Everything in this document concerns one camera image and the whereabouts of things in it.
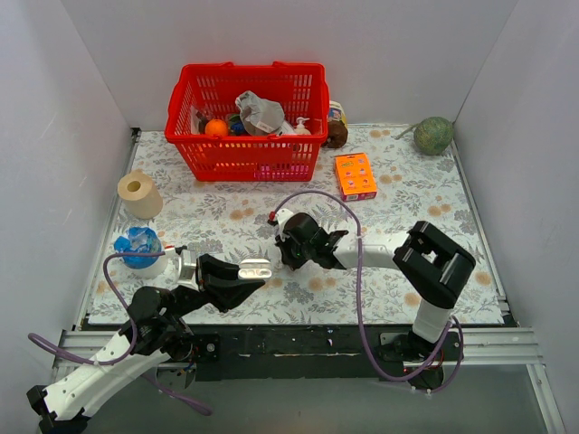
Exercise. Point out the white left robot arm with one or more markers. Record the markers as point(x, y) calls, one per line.
point(155, 333)

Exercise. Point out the blue wrapped tissue roll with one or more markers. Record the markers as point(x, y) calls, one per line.
point(138, 244)

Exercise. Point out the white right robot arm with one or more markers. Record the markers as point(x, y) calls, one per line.
point(437, 267)

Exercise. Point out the orange fruit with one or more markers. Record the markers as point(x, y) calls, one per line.
point(216, 127)

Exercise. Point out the grey crumpled bag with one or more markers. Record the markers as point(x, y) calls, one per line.
point(260, 117)

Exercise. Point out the floral patterned table mat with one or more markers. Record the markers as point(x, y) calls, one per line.
point(229, 221)

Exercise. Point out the red plastic shopping basket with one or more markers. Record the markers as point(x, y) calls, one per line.
point(212, 88)

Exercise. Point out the brown jar with label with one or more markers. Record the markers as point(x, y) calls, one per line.
point(337, 132)

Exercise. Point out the dark green toy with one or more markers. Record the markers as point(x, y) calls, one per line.
point(235, 125)

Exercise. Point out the orange snack box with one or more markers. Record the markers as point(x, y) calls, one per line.
point(355, 178)

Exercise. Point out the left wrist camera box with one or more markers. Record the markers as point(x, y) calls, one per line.
point(185, 265)

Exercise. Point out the white earbud charging case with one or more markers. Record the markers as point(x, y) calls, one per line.
point(255, 269)

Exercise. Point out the beige paper roll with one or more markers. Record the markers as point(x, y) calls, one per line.
point(140, 196)

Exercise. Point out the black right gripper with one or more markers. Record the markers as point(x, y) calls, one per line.
point(289, 247)

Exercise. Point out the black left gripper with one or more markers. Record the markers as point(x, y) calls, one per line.
point(204, 280)

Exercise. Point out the white pump bottle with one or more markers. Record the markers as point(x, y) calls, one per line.
point(300, 128)

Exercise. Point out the green melon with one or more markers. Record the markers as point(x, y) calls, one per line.
point(431, 136)

